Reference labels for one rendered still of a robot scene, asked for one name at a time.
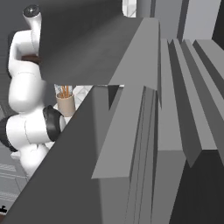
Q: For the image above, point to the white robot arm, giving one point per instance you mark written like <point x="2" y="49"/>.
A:
<point x="27" y="96"/>

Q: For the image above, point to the dark grey cabinet door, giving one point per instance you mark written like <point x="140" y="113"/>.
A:
<point x="84" y="43"/>

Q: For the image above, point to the beige utensil pot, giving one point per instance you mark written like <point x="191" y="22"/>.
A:
<point x="66" y="105"/>

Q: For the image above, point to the small black object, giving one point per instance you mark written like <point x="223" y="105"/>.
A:
<point x="2" y="209"/>

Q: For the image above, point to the white window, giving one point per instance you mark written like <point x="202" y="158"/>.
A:
<point x="129" y="7"/>

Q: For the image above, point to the grey cabinet run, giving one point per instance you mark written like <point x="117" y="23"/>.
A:
<point x="131" y="163"/>

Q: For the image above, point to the wooden utensils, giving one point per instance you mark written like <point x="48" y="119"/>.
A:
<point x="65" y="91"/>

